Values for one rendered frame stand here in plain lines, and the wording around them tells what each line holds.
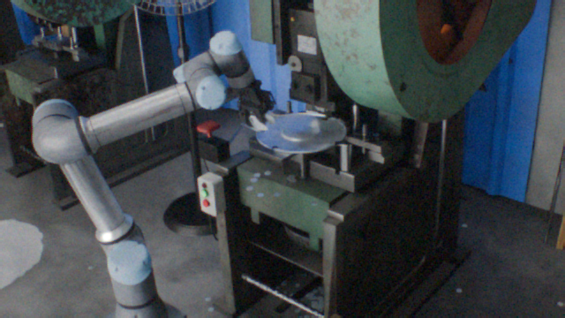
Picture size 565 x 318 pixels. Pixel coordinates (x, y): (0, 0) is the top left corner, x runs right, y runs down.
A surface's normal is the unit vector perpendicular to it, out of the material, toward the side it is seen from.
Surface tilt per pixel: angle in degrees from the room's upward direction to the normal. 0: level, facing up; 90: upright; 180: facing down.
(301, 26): 90
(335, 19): 97
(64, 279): 0
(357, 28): 100
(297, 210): 90
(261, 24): 90
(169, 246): 0
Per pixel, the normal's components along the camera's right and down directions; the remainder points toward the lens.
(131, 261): 0.01, -0.83
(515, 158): -0.64, 0.36
